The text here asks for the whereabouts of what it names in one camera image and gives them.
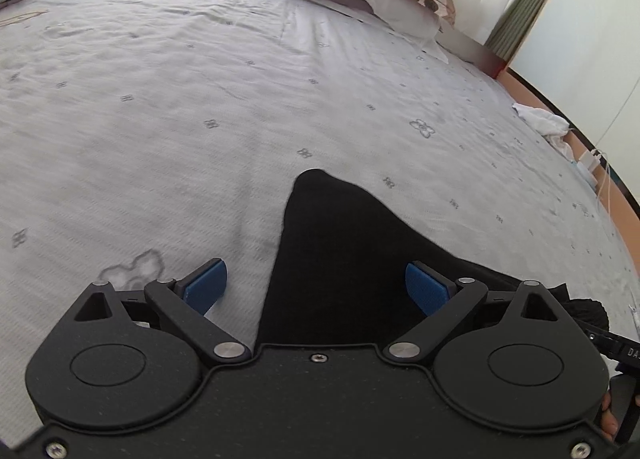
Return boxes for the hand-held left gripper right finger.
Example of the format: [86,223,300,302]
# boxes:
[386,261,572,366]

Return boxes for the black pants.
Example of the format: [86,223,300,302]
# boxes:
[254,168,610,347]

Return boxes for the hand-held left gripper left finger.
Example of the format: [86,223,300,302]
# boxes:
[74,258,252,366]

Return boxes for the green curtain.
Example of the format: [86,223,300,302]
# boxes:
[484,0,582,68]

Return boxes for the bed with grey sheet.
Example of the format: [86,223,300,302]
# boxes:
[0,0,640,446]

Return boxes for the crumpled white cloth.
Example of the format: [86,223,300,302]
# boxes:
[512,102,574,161]

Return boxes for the person's right hand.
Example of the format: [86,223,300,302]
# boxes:
[599,385,620,443]

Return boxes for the wooden bed frame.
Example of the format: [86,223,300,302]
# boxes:
[439,23,640,220]

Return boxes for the white pillow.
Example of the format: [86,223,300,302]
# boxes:
[258,0,452,64]

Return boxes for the white charger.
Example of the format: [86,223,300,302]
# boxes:
[576,149,607,186]

